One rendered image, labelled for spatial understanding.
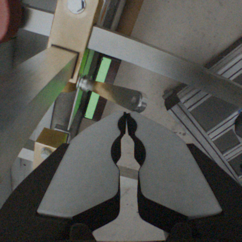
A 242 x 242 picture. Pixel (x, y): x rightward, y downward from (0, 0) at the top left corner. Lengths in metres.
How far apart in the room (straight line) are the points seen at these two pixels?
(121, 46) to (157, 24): 0.88
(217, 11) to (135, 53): 1.00
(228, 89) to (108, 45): 0.19
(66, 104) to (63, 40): 0.25
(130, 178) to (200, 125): 0.83
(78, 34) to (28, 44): 0.32
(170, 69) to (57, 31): 0.16
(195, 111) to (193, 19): 0.51
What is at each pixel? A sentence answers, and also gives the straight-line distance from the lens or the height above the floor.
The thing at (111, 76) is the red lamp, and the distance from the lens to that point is 0.44.
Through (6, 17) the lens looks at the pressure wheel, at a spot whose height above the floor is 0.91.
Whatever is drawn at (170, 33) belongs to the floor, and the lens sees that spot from 1.15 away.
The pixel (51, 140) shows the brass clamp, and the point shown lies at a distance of 0.37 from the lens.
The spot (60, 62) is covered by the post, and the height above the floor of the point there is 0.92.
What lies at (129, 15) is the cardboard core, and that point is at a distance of 1.04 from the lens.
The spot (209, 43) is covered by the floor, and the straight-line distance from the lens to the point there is 1.23.
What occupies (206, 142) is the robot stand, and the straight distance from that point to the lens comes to 1.24.
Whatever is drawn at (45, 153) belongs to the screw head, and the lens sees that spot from 0.35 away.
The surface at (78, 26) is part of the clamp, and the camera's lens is 0.25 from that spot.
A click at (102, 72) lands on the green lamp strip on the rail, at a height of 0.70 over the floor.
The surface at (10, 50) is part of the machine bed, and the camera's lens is 0.57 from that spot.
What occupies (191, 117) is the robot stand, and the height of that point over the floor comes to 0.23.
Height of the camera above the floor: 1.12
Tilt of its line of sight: 58 degrees down
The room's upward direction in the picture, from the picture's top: 178 degrees counter-clockwise
